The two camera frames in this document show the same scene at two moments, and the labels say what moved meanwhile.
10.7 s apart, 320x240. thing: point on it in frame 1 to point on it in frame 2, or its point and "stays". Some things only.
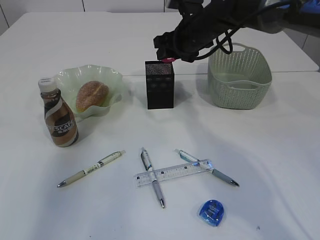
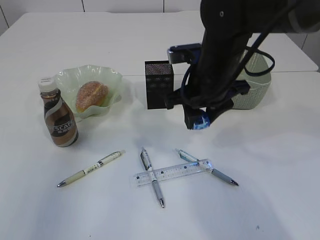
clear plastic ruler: (151, 176) stays
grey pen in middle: (148, 165) stays
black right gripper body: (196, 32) to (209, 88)
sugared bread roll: (91, 93) stays
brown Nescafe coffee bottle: (59, 115) stays
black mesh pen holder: (160, 79) stays
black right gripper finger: (188, 56) to (191, 114)
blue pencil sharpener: (212, 211) to (203, 122)
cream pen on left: (99, 163) stays
